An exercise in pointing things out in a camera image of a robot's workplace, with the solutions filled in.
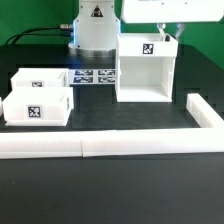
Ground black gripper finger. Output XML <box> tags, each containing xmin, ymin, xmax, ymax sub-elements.
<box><xmin>174</xmin><ymin>23</ymin><xmax>185</xmax><ymax>41</ymax></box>
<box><xmin>157</xmin><ymin>23</ymin><xmax>166</xmax><ymax>41</ymax></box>

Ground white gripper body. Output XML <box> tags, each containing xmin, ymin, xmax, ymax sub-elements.
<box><xmin>121</xmin><ymin>0</ymin><xmax>224</xmax><ymax>23</ymax></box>

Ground white drawer cabinet box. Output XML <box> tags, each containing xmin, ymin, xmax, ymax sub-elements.
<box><xmin>115</xmin><ymin>33</ymin><xmax>178</xmax><ymax>102</ymax></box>

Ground white front drawer tray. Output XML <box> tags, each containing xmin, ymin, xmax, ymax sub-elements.
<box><xmin>3</xmin><ymin>87</ymin><xmax>74</xmax><ymax>126</ymax></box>

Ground white drawer tray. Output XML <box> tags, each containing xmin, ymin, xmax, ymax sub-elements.
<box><xmin>11</xmin><ymin>68</ymin><xmax>69</xmax><ymax>89</ymax></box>
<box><xmin>3</xmin><ymin>87</ymin><xmax>74</xmax><ymax>126</ymax></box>

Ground white rear drawer tray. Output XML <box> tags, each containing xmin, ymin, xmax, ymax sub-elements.
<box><xmin>11</xmin><ymin>68</ymin><xmax>69</xmax><ymax>89</ymax></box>

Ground white marker sheet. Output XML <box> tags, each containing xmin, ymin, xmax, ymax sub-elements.
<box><xmin>69</xmin><ymin>69</ymin><xmax>115</xmax><ymax>85</ymax></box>

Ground white left edge block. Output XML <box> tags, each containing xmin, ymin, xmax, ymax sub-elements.
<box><xmin>0</xmin><ymin>97</ymin><xmax>3</xmax><ymax>117</ymax></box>

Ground black cables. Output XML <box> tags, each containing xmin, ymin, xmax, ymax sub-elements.
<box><xmin>4</xmin><ymin>23</ymin><xmax>75</xmax><ymax>46</ymax></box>

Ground white right barrier rail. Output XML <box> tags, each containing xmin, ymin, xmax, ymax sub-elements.
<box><xmin>186</xmin><ymin>93</ymin><xmax>224</xmax><ymax>128</ymax></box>

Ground white barrier rail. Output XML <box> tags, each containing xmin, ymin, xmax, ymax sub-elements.
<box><xmin>0</xmin><ymin>128</ymin><xmax>224</xmax><ymax>159</ymax></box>
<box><xmin>186</xmin><ymin>93</ymin><xmax>224</xmax><ymax>128</ymax></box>

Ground white front barrier rail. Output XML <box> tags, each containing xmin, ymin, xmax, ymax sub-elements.
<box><xmin>0</xmin><ymin>128</ymin><xmax>224</xmax><ymax>159</ymax></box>

